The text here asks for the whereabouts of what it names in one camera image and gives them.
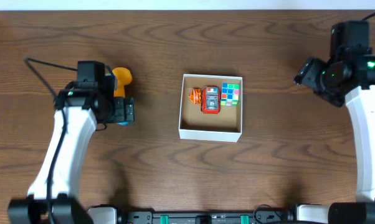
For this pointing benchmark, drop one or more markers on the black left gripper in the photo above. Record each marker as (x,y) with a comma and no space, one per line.
(128,109)

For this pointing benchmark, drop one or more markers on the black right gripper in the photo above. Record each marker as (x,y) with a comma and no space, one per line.
(304,74)

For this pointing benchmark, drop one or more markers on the blue ball with face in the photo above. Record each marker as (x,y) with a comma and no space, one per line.
(123,123)

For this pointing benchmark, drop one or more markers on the orange toy dinosaur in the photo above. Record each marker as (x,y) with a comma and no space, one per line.
(124,78)

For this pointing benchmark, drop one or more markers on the orange round disc toy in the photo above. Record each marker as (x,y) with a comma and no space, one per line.
(196,96)

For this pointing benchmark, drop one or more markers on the red toy truck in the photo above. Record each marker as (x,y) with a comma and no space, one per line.
(210,100)

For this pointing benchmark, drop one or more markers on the multicoloured puzzle cube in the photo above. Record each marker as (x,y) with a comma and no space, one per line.
(230,94)

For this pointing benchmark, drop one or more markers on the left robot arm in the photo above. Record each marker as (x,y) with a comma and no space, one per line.
(53,196)

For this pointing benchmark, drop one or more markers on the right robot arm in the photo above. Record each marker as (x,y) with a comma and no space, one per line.
(349,83)

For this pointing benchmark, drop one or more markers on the white cardboard box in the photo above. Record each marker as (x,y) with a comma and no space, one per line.
(194,124)

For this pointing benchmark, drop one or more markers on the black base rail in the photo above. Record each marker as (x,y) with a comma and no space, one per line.
(261,214)

